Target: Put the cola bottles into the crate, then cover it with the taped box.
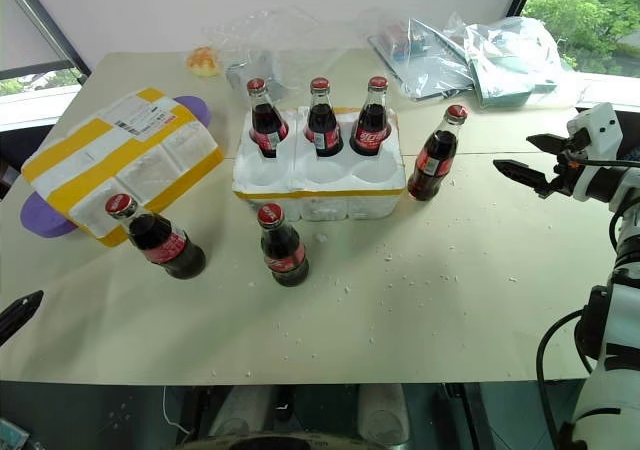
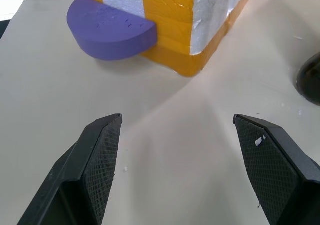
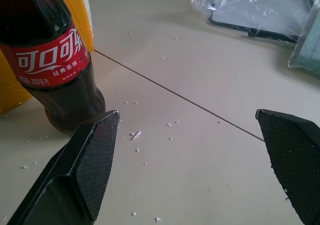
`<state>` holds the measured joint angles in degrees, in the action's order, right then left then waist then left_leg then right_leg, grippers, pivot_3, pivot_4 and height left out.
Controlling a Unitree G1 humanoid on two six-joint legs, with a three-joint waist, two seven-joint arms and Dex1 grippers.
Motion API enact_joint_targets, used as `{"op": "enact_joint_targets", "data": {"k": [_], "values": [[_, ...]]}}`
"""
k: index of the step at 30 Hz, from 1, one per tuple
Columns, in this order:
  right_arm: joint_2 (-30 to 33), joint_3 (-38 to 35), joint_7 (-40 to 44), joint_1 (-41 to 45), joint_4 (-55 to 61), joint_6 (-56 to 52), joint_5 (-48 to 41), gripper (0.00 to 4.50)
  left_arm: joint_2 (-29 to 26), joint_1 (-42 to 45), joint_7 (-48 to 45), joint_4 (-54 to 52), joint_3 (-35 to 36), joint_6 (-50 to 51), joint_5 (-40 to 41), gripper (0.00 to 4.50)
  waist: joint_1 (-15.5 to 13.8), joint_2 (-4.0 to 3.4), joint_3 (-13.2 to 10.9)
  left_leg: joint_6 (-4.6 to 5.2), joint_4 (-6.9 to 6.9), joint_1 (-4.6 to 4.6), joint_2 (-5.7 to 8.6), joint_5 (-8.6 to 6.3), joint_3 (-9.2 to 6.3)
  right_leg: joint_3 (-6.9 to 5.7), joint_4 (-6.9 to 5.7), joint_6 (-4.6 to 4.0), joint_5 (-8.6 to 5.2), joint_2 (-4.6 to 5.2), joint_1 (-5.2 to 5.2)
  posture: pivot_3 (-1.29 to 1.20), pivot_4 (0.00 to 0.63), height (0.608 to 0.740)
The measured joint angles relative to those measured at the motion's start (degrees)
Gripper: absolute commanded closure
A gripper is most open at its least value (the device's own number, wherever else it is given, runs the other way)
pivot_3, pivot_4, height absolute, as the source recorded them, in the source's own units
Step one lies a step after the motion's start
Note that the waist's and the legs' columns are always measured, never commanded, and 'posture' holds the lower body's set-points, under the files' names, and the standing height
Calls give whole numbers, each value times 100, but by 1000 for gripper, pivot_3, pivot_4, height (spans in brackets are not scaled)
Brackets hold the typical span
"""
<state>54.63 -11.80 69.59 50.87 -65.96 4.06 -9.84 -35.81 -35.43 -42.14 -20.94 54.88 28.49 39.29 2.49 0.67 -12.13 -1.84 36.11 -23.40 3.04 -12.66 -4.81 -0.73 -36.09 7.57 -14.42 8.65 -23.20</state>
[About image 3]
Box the pale green item in bag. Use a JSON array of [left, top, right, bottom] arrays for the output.
[[287, 2, 320, 76]]

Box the yellow container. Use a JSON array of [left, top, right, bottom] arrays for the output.
[[0, 0, 95, 115]]

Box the black frame in clear bag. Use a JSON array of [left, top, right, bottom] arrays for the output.
[[187, 0, 320, 44]]

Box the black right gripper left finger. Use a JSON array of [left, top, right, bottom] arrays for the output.
[[6, 109, 120, 225]]

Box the cola bottle with red label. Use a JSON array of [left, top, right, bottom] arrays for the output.
[[0, 0, 107, 136]]

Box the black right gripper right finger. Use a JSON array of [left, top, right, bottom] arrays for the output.
[[255, 108, 320, 225]]

